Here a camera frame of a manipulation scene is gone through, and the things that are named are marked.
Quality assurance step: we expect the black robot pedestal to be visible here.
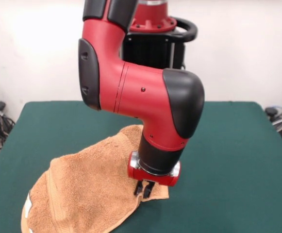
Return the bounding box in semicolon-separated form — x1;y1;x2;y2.
120;15;199;71

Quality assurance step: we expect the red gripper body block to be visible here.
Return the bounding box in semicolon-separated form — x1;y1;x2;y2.
127;151;182;187

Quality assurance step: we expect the small black power adapter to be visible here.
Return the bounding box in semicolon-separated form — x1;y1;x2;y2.
265;107;279;117

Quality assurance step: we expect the dark green table cloth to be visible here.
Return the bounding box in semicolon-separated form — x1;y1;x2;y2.
0;101;282;233

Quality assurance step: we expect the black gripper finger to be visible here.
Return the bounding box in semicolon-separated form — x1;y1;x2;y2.
133;180;144;197
142;181;155;200

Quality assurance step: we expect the white round object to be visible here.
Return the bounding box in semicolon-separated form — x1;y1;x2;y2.
271;116;282;133

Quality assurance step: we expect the tan terry towel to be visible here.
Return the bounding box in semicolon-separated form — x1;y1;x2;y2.
21;124;170;233

